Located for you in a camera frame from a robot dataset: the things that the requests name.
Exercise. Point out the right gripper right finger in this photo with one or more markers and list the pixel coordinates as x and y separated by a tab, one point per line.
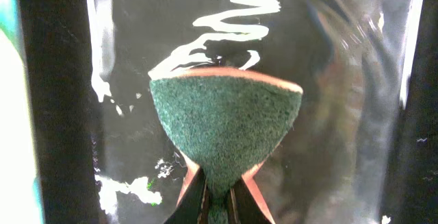
242	207

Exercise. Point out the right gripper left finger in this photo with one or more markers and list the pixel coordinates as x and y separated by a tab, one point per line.
192	208

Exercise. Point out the green scouring sponge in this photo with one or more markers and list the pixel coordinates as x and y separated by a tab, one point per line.
226	120

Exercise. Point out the black rectangular water tray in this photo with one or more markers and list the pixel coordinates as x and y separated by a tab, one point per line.
363	148

